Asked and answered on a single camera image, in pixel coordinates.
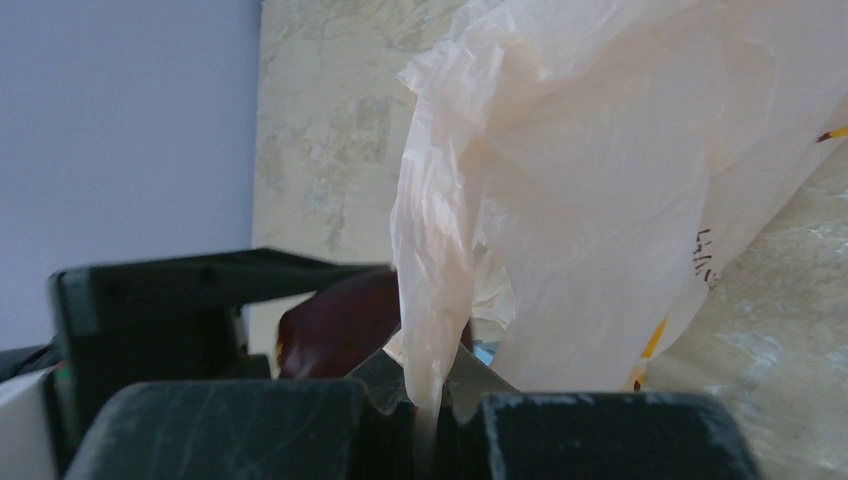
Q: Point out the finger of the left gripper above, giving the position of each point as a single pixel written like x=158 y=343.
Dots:
x=173 y=319

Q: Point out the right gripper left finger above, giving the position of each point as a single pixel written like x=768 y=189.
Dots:
x=356 y=427

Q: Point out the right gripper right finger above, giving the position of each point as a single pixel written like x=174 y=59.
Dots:
x=488 y=430

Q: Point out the dark purple fake fruit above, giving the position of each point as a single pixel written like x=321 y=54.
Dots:
x=335 y=330

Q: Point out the orange banana print plastic bag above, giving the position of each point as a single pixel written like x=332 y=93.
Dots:
x=613 y=157

